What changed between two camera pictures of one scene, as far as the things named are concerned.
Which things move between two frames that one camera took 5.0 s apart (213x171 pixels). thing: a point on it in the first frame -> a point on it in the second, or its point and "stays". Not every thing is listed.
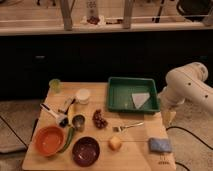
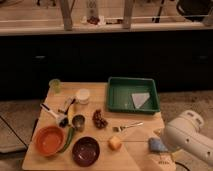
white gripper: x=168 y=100 -> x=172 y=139
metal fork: x=121 y=128 stays
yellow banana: x=71 y=112 stays
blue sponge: x=160 y=144 stays
